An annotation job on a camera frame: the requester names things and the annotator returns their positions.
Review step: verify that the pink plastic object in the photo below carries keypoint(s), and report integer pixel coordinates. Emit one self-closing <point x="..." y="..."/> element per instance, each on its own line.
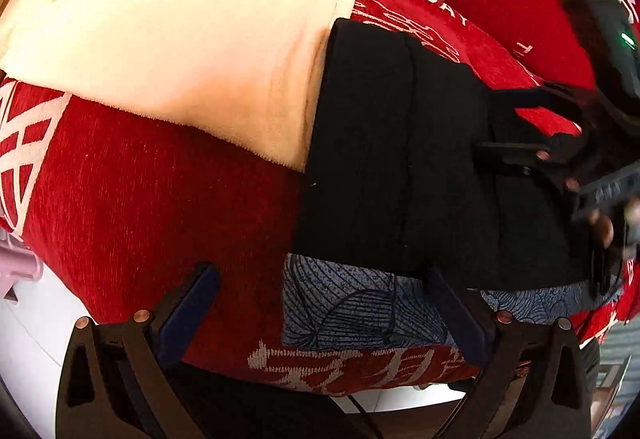
<point x="20" y="269"/>

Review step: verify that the person's right hand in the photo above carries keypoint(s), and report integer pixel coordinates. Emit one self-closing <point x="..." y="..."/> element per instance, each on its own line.
<point x="602" y="229"/>

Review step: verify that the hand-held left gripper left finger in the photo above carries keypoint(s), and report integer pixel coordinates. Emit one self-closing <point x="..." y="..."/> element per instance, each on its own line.
<point x="192" y="309"/>

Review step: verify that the cream fleece blanket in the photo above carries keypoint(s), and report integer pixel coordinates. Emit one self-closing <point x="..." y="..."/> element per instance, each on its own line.
<point x="150" y="44"/>

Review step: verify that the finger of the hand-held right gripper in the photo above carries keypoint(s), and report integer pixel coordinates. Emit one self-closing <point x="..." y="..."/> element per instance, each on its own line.
<point x="530" y="98"/>
<point x="515" y="153"/>

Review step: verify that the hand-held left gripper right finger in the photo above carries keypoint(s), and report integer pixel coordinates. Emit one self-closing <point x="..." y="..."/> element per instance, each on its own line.
<point x="457" y="319"/>

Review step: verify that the red chenille sofa cover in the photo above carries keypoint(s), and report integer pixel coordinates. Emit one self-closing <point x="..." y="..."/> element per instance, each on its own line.
<point x="150" y="194"/>

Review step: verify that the black pants with floral waistband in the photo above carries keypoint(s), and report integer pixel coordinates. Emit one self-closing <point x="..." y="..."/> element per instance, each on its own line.
<point x="400" y="144"/>

